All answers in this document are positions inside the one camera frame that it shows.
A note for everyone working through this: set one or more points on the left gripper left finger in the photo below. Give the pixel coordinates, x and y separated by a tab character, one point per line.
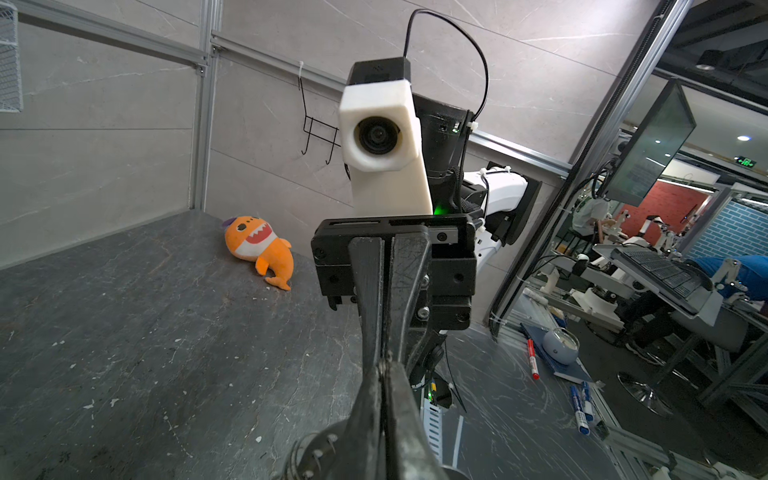
350	449

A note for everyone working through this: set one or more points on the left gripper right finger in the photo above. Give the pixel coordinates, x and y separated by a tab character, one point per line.
407	452

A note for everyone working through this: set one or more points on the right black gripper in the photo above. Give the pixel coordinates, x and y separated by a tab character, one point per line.
404	269

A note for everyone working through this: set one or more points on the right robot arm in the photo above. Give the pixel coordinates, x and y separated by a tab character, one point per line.
496	199

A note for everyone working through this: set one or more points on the orange shark plush toy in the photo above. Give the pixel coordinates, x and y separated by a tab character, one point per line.
253	239

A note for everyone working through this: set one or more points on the red marker pen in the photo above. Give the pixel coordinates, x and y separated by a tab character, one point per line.
532	360

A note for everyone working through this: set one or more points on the blue marker pen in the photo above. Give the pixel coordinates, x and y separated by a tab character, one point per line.
579	414

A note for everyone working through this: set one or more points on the computer monitor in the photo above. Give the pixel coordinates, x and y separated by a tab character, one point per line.
662	133

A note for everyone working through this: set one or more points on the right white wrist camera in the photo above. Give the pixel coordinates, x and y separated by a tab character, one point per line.
381	140

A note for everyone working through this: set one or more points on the black wire hook rack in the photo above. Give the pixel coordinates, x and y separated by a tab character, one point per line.
315	129

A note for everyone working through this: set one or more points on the white wire mesh basket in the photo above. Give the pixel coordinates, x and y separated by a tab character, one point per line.
10	68

